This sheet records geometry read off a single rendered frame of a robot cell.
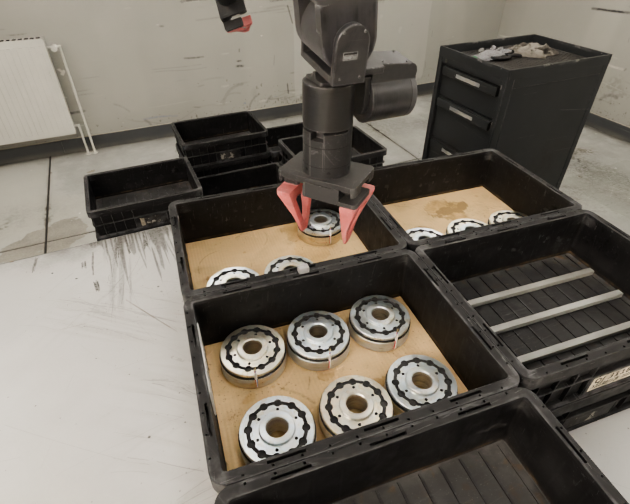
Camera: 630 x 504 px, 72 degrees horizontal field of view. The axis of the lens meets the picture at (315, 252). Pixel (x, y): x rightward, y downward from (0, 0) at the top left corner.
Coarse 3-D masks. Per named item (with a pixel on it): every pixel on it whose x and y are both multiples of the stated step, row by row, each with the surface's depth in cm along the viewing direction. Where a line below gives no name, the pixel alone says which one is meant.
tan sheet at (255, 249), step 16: (288, 224) 101; (208, 240) 96; (224, 240) 96; (240, 240) 96; (256, 240) 96; (272, 240) 96; (288, 240) 96; (352, 240) 96; (192, 256) 91; (208, 256) 91; (224, 256) 91; (240, 256) 91; (256, 256) 91; (272, 256) 91; (304, 256) 91; (320, 256) 91; (336, 256) 91; (192, 272) 87; (208, 272) 87
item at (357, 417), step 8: (344, 392) 61; (352, 392) 61; (360, 392) 61; (344, 400) 60; (368, 400) 60; (344, 408) 59; (368, 408) 59; (344, 416) 59; (352, 416) 58; (360, 416) 58; (368, 416) 59
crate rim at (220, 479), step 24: (336, 264) 74; (360, 264) 74; (240, 288) 69; (264, 288) 70; (192, 312) 65; (456, 312) 65; (192, 336) 61; (480, 336) 62; (192, 360) 58; (504, 360) 58; (504, 384) 55; (432, 408) 52; (360, 432) 50; (216, 456) 48; (312, 456) 48; (216, 480) 46; (240, 480) 46
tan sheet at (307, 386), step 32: (416, 320) 77; (352, 352) 72; (384, 352) 72; (416, 352) 72; (224, 384) 67; (288, 384) 67; (320, 384) 67; (384, 384) 67; (224, 416) 63; (224, 448) 59
